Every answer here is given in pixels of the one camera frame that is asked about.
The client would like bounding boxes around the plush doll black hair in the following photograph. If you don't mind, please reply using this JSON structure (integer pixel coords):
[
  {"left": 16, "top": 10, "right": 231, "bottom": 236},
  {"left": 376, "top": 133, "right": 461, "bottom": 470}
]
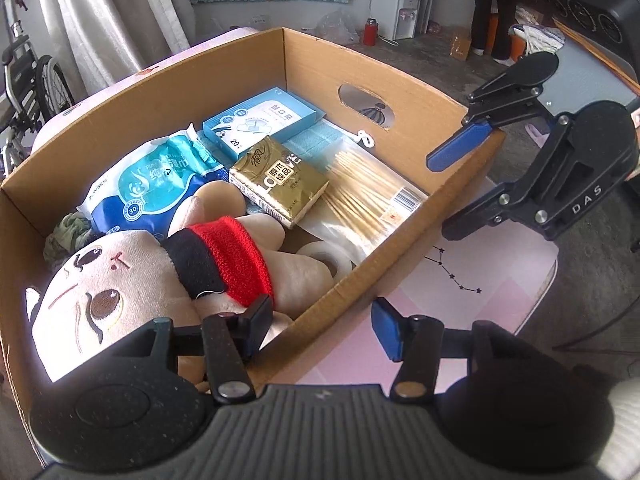
[{"left": 29, "top": 181, "right": 334, "bottom": 382}]

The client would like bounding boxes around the gold tissue pack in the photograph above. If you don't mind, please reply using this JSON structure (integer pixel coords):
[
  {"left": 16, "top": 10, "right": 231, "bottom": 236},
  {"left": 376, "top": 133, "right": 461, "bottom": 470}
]
[{"left": 229, "top": 136, "right": 329, "bottom": 229}]

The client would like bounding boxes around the small cardboard box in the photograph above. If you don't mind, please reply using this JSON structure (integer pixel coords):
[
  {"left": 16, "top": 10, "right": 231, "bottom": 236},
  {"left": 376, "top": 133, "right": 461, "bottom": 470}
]
[{"left": 449, "top": 27, "right": 471, "bottom": 61}]

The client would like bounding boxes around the brown cardboard box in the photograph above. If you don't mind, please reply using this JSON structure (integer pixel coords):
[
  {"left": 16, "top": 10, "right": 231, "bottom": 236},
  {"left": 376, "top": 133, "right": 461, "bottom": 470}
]
[{"left": 0, "top": 27, "right": 507, "bottom": 461}]

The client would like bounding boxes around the white tape roll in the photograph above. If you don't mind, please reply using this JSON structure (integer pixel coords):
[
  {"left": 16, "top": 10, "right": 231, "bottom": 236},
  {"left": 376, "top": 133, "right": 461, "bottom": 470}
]
[{"left": 297, "top": 240, "right": 354, "bottom": 283}]

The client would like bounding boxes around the cotton swab pack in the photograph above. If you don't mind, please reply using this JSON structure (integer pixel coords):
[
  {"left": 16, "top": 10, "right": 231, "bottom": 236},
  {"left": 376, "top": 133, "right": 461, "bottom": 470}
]
[{"left": 299, "top": 136, "right": 427, "bottom": 264}]

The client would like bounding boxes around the white water dispenser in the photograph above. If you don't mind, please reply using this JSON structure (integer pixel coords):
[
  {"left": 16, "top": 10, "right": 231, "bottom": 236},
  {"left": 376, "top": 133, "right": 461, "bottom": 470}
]
[{"left": 370, "top": 0, "right": 421, "bottom": 41}]

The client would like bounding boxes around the red thermos bottle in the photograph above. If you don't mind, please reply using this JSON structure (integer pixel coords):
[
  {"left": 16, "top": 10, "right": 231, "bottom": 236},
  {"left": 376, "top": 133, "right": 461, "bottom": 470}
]
[{"left": 362, "top": 18, "right": 378, "bottom": 47}]

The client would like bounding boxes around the blue wet wipes pack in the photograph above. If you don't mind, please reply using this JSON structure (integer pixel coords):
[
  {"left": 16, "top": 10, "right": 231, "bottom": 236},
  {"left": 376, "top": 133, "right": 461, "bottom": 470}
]
[{"left": 77, "top": 126, "right": 228, "bottom": 240}]

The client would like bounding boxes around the clear plastic bag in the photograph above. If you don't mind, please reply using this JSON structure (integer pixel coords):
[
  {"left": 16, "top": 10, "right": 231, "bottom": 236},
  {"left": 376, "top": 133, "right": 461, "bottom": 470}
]
[{"left": 314, "top": 9, "right": 360, "bottom": 46}]

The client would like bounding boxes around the green crumpled cloth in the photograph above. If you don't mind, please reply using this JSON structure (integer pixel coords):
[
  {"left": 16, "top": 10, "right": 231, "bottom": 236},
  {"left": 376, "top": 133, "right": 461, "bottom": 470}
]
[{"left": 43, "top": 211, "right": 102, "bottom": 272}]

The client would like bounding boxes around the teal woven towel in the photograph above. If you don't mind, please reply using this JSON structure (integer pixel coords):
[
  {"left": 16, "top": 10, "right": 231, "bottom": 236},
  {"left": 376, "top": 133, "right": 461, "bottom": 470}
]
[{"left": 283, "top": 118, "right": 348, "bottom": 162}]

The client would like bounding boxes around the blue face mask box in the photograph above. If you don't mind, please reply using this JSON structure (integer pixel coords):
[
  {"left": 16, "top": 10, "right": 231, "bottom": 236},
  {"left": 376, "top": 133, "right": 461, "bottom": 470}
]
[{"left": 203, "top": 87, "right": 324, "bottom": 162}]

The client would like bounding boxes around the wheelchair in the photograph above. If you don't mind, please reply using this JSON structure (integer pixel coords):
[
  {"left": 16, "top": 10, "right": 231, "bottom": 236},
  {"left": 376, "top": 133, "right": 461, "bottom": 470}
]
[{"left": 1, "top": 0, "right": 76, "bottom": 179}]

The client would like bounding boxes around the white curtain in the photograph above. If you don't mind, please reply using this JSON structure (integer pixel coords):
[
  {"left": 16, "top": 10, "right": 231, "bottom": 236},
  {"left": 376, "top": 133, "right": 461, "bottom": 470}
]
[{"left": 39, "top": 0, "right": 195, "bottom": 100}]

